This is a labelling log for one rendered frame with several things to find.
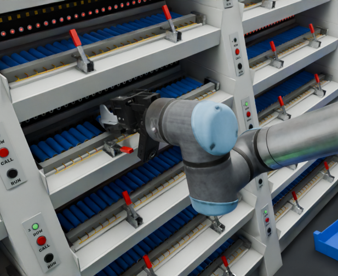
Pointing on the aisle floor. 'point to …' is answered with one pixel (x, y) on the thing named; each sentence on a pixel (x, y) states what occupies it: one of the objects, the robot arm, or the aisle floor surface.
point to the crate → (337, 239)
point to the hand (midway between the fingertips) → (109, 119)
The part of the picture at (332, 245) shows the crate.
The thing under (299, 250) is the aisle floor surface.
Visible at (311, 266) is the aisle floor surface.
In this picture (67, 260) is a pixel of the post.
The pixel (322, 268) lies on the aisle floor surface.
